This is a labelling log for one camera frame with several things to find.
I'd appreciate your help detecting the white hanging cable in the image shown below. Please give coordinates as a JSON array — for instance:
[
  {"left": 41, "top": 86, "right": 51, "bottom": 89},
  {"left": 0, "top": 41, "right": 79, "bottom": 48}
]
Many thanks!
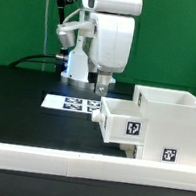
[{"left": 35, "top": 0, "right": 55, "bottom": 72}]

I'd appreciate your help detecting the white front drawer tray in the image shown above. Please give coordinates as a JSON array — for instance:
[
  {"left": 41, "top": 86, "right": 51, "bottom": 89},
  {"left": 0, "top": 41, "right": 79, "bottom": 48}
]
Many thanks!
[{"left": 119, "top": 144, "right": 144, "bottom": 159}]

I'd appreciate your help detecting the marker sheet on table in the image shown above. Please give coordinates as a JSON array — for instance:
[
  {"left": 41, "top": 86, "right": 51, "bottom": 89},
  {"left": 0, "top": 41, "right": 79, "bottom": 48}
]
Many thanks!
[{"left": 41, "top": 94, "right": 100, "bottom": 114}]

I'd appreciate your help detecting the black cable on table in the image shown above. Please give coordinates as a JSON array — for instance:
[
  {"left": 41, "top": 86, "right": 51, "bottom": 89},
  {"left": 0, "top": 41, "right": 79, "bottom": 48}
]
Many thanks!
[{"left": 8, "top": 49, "right": 66, "bottom": 75}]

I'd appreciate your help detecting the white drawer tray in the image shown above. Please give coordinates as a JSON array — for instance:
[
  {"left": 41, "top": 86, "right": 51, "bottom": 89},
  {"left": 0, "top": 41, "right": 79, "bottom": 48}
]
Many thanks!
[
  {"left": 119, "top": 144, "right": 144, "bottom": 159},
  {"left": 91, "top": 97, "right": 148, "bottom": 145}
]

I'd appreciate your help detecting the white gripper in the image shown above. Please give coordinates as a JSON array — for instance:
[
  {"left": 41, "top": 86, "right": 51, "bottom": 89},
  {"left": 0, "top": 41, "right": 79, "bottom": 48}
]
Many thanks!
[{"left": 88, "top": 13, "right": 135, "bottom": 96}]

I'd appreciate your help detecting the white front fence rail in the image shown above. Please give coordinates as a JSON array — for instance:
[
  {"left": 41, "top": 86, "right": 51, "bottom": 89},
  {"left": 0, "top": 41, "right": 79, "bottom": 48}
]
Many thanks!
[{"left": 0, "top": 143, "right": 196, "bottom": 191}]

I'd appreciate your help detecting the white drawer cabinet box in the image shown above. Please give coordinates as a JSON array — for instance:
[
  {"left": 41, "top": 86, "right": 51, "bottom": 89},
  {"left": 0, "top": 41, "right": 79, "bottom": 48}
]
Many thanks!
[{"left": 133, "top": 85, "right": 196, "bottom": 166}]

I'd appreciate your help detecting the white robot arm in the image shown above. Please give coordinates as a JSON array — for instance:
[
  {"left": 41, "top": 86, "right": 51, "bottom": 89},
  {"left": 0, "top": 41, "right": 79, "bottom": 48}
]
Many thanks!
[{"left": 56, "top": 0, "right": 143, "bottom": 96}]

